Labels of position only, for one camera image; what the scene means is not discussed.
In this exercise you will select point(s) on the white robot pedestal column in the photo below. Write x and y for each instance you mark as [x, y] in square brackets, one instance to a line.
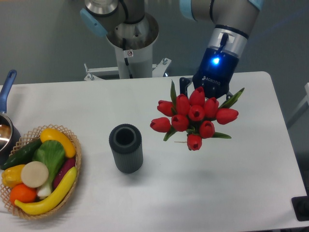
[133, 45]

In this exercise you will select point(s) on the white furniture leg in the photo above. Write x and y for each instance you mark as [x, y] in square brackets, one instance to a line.
[300, 109]

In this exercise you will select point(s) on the purple eggplant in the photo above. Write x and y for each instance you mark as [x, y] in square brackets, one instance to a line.
[69, 163]

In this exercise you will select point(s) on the yellow banana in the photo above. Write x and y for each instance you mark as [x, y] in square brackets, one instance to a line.
[54, 199]

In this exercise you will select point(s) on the red tulip bouquet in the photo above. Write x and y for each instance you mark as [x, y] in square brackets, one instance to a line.
[195, 116]

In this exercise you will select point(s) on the green leafy bok choy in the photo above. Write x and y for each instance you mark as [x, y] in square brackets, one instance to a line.
[52, 154]

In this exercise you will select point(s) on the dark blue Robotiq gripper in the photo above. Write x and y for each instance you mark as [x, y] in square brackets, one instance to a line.
[214, 74]

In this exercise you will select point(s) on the black device at table edge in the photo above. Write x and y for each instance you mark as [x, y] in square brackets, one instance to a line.
[301, 207]

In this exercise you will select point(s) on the white metal base bracket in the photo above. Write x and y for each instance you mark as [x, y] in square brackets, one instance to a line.
[95, 74]

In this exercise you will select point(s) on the blue handled saucepan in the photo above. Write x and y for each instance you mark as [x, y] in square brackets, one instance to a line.
[9, 135]

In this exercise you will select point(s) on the dark grey ribbed vase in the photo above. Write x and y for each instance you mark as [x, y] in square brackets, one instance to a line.
[125, 141]

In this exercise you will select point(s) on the yellow bell pepper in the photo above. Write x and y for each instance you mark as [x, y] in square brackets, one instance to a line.
[12, 176]

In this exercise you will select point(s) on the orange fruit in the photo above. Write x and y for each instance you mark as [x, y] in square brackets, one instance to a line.
[23, 193]

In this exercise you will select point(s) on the beige round disc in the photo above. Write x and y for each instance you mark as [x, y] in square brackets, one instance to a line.
[34, 174]

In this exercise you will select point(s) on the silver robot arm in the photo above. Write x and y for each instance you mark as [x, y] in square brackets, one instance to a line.
[233, 19]

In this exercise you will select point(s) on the green cucumber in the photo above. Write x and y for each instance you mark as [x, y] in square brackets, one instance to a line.
[22, 156]

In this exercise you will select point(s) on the woven wicker basket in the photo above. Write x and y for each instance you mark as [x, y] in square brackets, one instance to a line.
[24, 140]

